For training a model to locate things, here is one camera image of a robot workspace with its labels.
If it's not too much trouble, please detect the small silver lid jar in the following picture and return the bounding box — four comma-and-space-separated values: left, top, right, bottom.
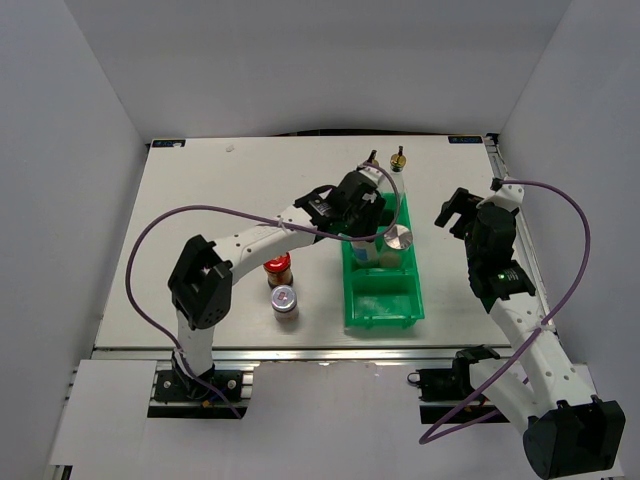
271, 285, 299, 323

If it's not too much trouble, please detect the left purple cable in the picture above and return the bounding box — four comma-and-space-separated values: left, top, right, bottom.
124, 160, 401, 419

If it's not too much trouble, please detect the left table logo sticker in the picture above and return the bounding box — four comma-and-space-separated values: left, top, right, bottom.
151, 139, 186, 148

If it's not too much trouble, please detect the table logo sticker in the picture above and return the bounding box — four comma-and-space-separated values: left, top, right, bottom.
151, 139, 186, 148
447, 135, 484, 145

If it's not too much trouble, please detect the green divided bin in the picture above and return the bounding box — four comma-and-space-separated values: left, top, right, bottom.
341, 201, 425, 330

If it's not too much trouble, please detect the blue label white jar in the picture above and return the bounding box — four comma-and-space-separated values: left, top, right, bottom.
351, 240, 379, 268

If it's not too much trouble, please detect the clear oil bottle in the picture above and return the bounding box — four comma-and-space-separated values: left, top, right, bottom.
366, 150, 379, 166

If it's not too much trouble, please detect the right aluminium rail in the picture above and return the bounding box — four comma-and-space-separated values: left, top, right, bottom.
483, 133, 551, 316

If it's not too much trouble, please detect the silver lid spice jar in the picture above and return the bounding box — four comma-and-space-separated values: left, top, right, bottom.
379, 223, 413, 269

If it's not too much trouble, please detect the right table logo sticker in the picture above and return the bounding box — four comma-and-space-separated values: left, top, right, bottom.
447, 135, 484, 145

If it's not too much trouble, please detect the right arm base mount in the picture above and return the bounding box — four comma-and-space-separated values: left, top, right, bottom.
406, 368, 508, 425

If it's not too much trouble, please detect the purple cable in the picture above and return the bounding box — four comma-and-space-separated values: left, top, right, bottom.
124, 160, 401, 419
418, 178, 594, 446

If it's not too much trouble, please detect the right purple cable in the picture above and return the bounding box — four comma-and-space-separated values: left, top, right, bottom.
418, 178, 594, 446

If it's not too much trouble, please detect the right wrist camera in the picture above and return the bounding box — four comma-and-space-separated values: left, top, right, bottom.
477, 177, 524, 214

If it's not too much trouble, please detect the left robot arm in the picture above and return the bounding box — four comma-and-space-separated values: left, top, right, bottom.
168, 166, 385, 400

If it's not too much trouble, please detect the red lid sauce jar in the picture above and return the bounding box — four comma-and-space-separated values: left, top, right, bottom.
263, 252, 294, 289

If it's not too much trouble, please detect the dark sauce glass bottle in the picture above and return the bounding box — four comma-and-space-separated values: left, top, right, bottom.
379, 145, 407, 227

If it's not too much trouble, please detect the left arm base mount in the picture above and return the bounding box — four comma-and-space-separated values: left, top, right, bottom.
147, 362, 253, 420

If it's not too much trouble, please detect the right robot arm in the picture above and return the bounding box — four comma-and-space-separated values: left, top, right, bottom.
421, 180, 626, 479

